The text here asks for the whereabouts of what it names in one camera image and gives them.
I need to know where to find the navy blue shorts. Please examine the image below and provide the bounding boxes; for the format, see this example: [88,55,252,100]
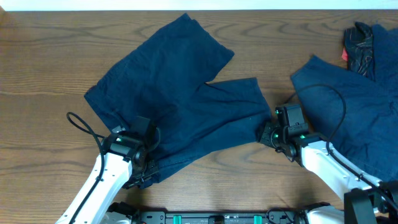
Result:
[85,14,271,188]

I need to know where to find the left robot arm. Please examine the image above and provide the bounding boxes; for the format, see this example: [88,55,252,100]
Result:
[57,112,160,224]

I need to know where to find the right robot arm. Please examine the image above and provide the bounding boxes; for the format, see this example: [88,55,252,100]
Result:
[257,104,397,223]

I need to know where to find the navy blue garment pile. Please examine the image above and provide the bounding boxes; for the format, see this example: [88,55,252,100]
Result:
[291,24,397,182]

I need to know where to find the red garment piece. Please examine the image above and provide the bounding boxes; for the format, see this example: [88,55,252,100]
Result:
[341,48,349,62]

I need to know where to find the black patterned garment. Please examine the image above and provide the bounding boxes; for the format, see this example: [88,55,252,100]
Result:
[344,22,375,81]

